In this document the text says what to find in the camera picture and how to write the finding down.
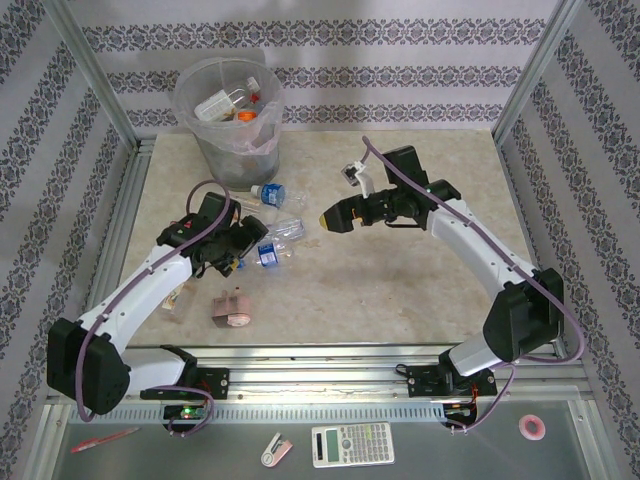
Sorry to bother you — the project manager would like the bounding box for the aluminium side rail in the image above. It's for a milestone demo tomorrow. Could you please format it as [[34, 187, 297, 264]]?
[[84, 139, 154, 321]]

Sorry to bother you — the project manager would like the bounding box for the red pen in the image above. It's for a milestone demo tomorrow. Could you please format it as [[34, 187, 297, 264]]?
[[69, 426, 142, 455]]

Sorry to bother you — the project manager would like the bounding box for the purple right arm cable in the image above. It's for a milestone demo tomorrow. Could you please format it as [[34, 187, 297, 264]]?
[[362, 135, 586, 435]]

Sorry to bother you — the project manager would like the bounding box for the small clear tan-label bottle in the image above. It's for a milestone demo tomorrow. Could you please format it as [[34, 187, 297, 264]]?
[[232, 193, 265, 214]]

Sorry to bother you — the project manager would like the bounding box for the clear plastic bin liner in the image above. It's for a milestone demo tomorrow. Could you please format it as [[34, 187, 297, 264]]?
[[174, 58, 284, 157]]

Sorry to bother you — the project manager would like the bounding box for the long aluminium base rail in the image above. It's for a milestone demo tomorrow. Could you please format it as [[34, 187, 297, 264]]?
[[119, 341, 586, 402]]

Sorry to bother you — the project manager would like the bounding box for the small white pink cutter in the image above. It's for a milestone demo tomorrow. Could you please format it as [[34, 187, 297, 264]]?
[[259, 432, 295, 469]]

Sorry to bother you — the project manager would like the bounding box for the grey scientific calculator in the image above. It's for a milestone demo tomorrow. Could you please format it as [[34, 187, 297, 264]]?
[[310, 421, 396, 470]]

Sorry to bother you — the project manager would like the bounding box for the translucent plastic waste bin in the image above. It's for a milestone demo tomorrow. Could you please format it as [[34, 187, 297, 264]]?
[[172, 57, 285, 192]]

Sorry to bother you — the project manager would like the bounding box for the clear bottle round blue label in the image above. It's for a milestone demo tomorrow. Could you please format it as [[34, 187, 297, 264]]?
[[249, 182, 309, 211]]

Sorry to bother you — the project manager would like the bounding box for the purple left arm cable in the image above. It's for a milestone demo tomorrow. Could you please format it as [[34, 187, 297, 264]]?
[[75, 179, 232, 440]]

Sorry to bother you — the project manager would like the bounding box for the green cap tea bottle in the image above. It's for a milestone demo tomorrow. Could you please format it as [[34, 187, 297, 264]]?
[[160, 287, 195, 322]]

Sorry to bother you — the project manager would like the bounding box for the long clear ribbed bottle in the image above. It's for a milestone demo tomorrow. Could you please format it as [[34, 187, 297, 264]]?
[[262, 216, 307, 246]]

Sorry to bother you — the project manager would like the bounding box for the pink plastic pencil sharpener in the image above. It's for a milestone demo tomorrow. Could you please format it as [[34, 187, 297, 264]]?
[[209, 285, 255, 330]]

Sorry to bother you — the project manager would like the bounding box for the blue white label bottle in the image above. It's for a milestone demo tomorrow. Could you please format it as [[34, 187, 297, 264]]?
[[193, 74, 262, 123]]

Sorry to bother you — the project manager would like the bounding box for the aluminium frame post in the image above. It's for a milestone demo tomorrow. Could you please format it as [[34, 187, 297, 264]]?
[[43, 0, 144, 154], [492, 0, 592, 144]]

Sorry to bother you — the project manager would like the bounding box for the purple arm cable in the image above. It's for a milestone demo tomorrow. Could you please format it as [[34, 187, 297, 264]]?
[[75, 179, 232, 440], [362, 135, 586, 435]]

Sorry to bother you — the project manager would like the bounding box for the perforated grey cable duct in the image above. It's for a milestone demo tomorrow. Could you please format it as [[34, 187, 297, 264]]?
[[67, 403, 447, 425]]

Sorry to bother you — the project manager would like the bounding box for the pink tape roll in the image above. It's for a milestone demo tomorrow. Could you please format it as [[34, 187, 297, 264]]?
[[517, 413, 547, 442]]

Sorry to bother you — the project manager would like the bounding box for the clear bottle narrow blue label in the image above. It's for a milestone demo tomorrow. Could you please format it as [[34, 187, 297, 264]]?
[[238, 239, 297, 270]]

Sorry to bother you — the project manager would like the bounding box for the small LED circuit board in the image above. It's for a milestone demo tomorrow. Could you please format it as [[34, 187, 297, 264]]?
[[163, 403, 209, 422]]

